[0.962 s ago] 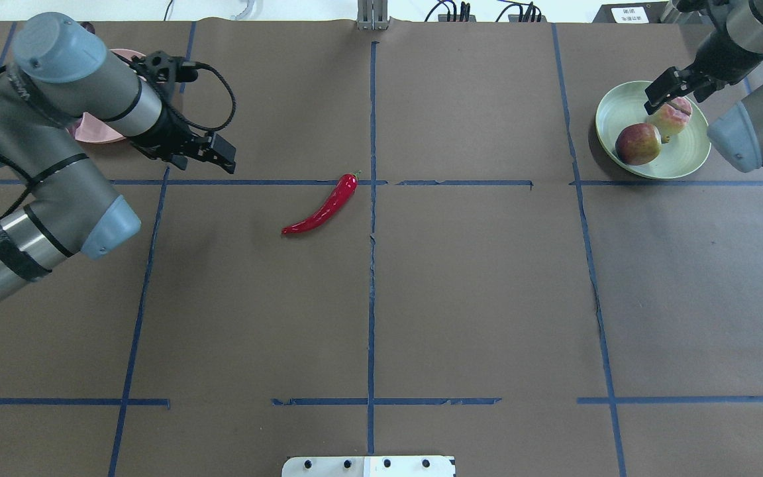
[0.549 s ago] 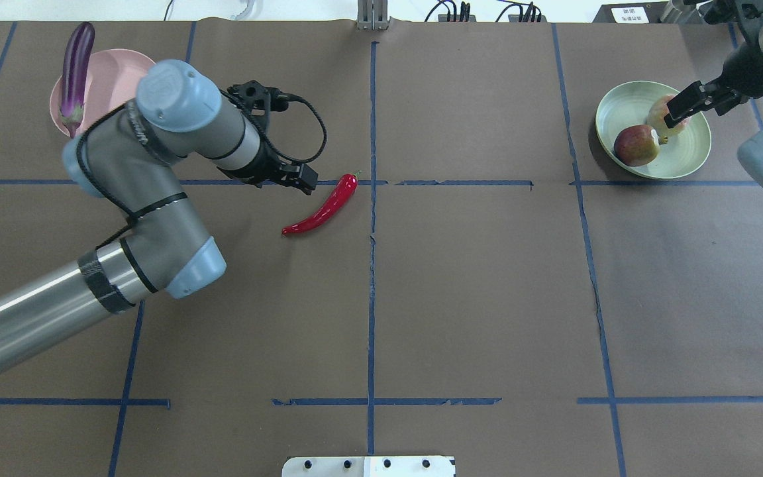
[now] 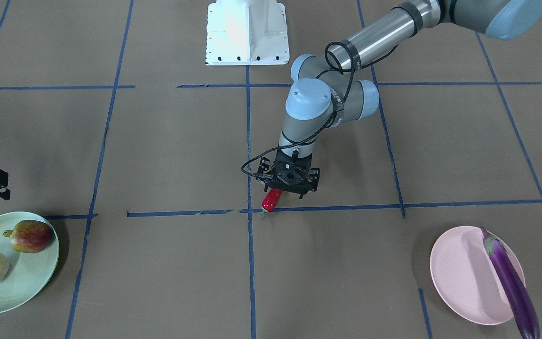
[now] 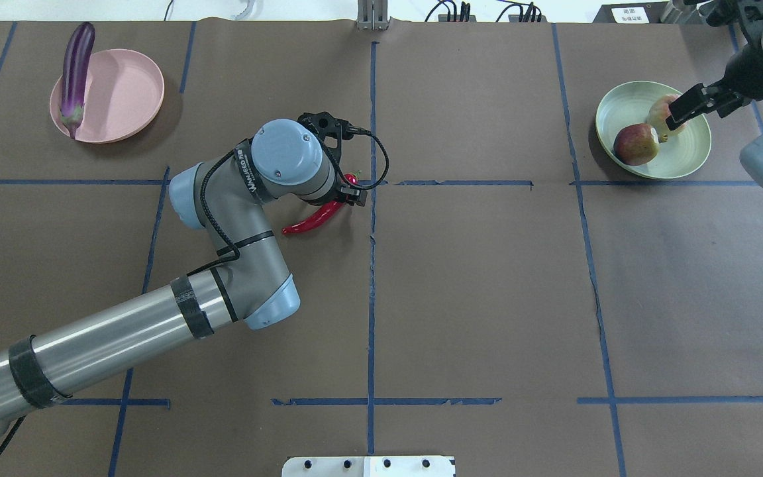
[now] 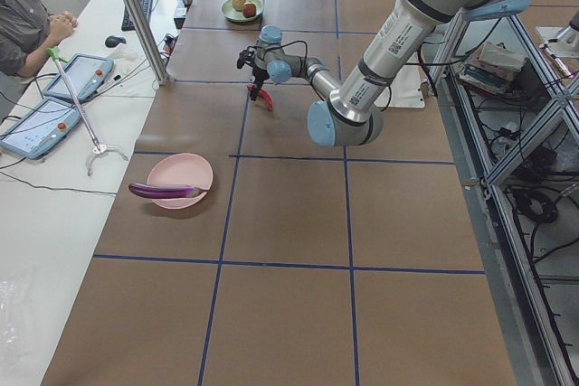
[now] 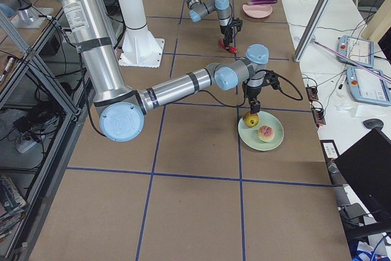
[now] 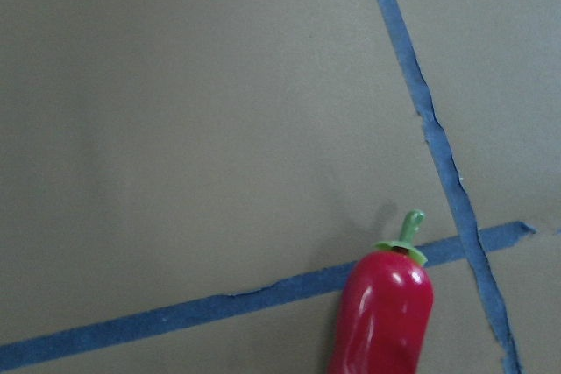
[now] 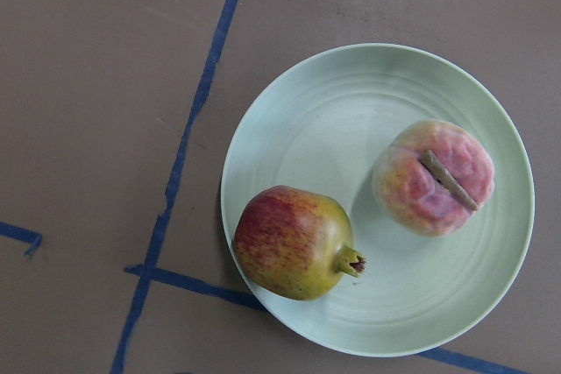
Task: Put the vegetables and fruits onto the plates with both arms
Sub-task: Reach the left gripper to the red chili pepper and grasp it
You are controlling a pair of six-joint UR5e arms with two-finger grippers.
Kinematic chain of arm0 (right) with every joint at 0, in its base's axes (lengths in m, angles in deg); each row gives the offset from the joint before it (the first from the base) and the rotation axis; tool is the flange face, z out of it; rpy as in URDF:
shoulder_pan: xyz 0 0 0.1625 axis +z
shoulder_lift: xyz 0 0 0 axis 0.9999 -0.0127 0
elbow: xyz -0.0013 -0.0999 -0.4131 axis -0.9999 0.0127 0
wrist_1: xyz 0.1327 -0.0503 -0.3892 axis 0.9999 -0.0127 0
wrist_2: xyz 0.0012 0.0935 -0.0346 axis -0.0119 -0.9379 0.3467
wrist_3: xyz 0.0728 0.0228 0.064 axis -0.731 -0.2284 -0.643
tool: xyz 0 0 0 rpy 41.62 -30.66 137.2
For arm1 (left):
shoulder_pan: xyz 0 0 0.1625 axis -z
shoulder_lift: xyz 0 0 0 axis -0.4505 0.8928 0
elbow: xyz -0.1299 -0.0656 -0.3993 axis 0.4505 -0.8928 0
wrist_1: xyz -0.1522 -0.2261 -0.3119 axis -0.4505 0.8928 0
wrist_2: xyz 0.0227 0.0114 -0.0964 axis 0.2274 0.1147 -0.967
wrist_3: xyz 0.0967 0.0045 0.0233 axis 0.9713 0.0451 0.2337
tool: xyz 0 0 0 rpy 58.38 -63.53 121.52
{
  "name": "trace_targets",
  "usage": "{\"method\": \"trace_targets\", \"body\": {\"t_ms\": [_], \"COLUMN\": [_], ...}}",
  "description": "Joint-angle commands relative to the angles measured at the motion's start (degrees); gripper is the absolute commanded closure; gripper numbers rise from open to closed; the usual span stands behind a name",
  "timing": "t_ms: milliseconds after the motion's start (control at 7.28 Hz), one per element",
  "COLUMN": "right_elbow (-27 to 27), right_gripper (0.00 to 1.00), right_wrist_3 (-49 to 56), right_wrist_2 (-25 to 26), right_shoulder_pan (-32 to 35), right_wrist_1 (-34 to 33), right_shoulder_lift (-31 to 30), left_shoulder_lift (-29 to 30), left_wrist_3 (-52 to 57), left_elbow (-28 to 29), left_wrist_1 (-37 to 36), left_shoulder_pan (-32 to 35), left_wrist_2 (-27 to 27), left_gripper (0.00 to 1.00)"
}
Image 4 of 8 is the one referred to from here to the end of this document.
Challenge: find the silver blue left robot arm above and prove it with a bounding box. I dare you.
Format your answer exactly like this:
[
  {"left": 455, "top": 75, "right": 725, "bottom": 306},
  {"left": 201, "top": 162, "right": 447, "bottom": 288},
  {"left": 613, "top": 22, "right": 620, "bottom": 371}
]
[{"left": 0, "top": 112, "right": 374, "bottom": 438}]

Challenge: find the white label card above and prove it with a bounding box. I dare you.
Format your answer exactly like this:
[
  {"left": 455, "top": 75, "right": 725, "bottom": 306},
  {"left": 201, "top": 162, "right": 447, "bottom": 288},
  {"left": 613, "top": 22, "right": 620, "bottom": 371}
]
[{"left": 591, "top": 2, "right": 667, "bottom": 25}]

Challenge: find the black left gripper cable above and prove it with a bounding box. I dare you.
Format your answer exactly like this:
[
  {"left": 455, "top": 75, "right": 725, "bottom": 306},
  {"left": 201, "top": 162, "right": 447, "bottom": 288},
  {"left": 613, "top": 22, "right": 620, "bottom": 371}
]
[{"left": 186, "top": 126, "right": 390, "bottom": 276}]

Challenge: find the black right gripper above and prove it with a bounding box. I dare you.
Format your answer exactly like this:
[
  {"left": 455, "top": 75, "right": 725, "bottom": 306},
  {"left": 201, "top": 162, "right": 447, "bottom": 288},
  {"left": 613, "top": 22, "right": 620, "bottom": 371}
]
[{"left": 666, "top": 46, "right": 763, "bottom": 132}]

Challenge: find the orange circuit board lower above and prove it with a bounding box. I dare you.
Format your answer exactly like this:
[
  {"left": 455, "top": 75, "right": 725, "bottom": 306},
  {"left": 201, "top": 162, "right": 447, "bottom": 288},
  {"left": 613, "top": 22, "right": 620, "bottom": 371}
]
[{"left": 495, "top": 1, "right": 547, "bottom": 23}]

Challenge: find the pink round plate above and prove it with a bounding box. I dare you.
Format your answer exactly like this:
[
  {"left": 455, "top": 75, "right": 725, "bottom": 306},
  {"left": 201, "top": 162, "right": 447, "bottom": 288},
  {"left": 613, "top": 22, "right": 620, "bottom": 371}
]
[{"left": 75, "top": 48, "right": 166, "bottom": 144}]

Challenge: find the pink yellow peach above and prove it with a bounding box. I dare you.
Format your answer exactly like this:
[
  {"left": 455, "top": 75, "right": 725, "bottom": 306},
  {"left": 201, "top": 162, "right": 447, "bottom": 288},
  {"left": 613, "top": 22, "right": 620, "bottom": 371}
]
[{"left": 645, "top": 94, "right": 687, "bottom": 144}]

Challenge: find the purple eggplant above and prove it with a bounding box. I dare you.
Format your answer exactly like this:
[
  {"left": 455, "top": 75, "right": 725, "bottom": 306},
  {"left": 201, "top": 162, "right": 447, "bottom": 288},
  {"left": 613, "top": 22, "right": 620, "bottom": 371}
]
[{"left": 60, "top": 22, "right": 96, "bottom": 140}]

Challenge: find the aluminium frame post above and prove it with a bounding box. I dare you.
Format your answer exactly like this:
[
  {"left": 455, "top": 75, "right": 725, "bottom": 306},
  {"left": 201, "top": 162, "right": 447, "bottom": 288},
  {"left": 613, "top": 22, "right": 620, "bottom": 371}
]
[{"left": 356, "top": 0, "right": 390, "bottom": 31}]

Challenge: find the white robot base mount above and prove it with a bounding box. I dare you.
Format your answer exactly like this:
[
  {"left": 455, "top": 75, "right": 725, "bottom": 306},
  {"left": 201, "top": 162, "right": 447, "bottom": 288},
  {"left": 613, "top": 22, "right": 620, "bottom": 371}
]
[{"left": 281, "top": 455, "right": 457, "bottom": 476}]

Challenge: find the red yellow pomegranate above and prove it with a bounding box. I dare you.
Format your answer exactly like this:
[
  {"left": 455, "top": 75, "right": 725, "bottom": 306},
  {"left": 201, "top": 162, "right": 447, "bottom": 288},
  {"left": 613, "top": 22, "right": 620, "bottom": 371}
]
[{"left": 613, "top": 123, "right": 660, "bottom": 166}]

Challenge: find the light green round plate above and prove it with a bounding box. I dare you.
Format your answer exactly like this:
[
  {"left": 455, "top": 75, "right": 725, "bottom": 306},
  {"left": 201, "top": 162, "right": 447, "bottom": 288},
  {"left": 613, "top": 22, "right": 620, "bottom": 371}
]
[{"left": 595, "top": 81, "right": 712, "bottom": 180}]

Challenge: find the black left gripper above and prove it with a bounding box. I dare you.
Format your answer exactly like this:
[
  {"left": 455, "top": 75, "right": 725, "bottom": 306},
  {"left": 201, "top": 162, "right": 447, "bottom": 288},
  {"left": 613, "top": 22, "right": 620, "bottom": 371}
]
[{"left": 297, "top": 112, "right": 366, "bottom": 207}]

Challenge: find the red chili pepper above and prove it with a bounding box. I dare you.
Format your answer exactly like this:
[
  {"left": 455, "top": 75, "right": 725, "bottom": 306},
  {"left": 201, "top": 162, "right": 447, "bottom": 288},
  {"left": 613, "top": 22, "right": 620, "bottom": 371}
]
[{"left": 281, "top": 199, "right": 347, "bottom": 236}]

